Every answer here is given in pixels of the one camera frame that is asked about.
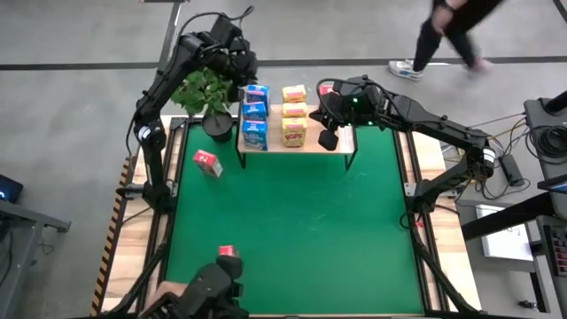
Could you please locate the yellow black hazard tape strip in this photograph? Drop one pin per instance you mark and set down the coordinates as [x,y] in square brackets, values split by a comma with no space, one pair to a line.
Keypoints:
[106,257]

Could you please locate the computer monitor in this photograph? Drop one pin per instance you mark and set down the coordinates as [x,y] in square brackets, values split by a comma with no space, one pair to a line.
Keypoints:
[553,185]

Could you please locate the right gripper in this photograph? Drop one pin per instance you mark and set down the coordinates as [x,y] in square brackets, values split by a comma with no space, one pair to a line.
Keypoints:
[354,106]

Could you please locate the green table mat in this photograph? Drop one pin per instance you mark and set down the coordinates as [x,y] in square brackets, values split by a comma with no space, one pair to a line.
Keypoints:
[310,243]

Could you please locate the dark device with blue light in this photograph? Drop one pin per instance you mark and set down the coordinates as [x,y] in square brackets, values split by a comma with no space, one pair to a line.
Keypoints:
[9,186]

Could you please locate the black keyboard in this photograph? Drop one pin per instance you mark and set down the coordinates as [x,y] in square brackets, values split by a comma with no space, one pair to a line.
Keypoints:
[560,248]

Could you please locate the green plant in black pot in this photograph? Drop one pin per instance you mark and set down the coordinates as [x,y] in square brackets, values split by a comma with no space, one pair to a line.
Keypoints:
[199,93]

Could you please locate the black power brick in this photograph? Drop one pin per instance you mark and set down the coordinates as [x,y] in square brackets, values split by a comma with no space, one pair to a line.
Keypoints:
[511,170]

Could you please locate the white paper sheet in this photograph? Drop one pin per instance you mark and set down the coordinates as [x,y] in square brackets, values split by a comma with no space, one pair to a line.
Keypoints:
[505,243]

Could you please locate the red Froot Loops cereal box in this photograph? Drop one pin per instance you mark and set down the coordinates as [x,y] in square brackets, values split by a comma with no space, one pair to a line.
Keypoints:
[228,251]
[325,89]
[206,160]

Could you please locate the dark workstation desk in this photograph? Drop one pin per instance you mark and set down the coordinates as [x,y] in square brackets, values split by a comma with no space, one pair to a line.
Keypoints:
[538,119]

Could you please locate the person's hand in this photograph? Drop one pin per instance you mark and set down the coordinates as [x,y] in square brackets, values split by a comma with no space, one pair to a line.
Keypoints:
[168,289]

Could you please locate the yellow Corn Pops cereal box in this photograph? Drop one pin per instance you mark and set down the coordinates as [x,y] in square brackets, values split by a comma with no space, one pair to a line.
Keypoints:
[294,93]
[294,133]
[294,109]

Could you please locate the person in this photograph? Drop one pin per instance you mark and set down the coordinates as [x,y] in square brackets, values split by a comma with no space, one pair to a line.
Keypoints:
[427,40]

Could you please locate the grey side desk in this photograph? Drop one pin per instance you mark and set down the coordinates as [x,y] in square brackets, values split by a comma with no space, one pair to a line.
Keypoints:
[26,217]

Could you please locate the black metal rig frame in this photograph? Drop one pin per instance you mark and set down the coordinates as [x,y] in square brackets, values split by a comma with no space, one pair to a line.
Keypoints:
[402,122]

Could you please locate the blue Rice Krispies cereal box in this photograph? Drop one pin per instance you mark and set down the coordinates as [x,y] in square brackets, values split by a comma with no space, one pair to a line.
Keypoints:
[254,111]
[259,94]
[254,135]

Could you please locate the wooden shelf stand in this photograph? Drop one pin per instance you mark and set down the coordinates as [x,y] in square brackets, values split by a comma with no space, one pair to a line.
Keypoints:
[274,137]

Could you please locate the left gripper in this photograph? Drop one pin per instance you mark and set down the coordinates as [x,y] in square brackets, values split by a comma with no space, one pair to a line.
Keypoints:
[241,64]

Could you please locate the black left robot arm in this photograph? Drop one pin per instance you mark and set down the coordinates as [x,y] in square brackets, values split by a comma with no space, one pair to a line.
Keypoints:
[165,84]

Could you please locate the small black floor object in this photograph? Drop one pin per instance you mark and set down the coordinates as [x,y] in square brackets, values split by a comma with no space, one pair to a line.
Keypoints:
[527,305]

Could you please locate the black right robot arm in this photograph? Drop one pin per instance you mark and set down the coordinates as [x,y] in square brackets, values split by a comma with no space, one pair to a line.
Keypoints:
[434,128]

